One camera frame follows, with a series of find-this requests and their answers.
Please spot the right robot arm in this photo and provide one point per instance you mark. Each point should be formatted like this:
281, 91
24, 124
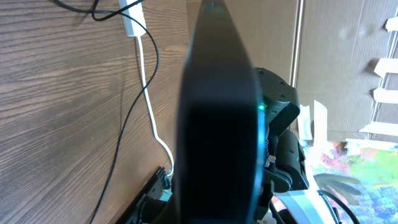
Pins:
286, 195

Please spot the blue screen smartphone black case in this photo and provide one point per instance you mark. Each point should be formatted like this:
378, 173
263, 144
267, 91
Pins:
220, 125

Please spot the white power strip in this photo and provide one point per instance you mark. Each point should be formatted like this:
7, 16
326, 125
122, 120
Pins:
134, 21

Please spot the colourful painted canvas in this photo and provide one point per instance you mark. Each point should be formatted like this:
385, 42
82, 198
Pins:
364, 179

